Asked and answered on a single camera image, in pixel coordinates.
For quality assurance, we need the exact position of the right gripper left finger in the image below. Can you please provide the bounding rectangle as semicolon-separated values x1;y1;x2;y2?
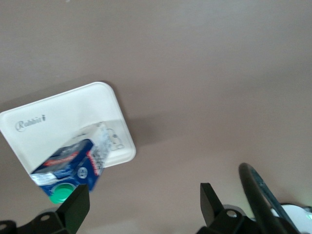
0;184;91;234

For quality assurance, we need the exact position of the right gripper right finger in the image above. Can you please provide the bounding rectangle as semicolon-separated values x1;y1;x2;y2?
196;182;254;234

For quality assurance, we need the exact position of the blue milk carton green cap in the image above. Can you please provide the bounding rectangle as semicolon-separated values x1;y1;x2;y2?
30;122;110;205

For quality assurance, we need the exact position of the cream rectangular tray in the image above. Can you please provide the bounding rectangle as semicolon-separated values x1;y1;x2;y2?
0;81;137;181

